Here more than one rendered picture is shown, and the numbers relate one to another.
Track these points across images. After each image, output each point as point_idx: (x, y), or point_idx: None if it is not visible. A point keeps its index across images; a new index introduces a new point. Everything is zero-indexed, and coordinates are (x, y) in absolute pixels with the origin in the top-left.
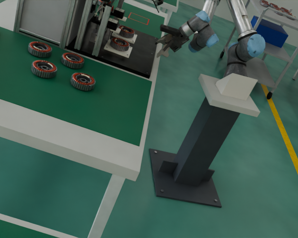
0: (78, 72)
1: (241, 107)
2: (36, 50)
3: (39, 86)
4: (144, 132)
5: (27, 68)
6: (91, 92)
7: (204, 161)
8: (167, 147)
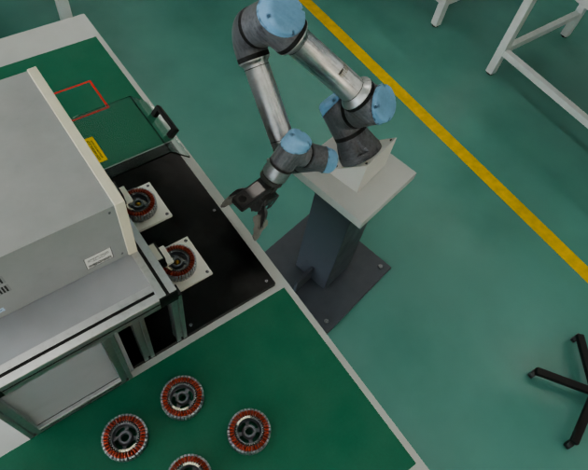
0: (211, 407)
1: (396, 192)
2: (133, 454)
3: None
4: (392, 424)
5: None
6: (274, 433)
7: (351, 249)
8: (262, 233)
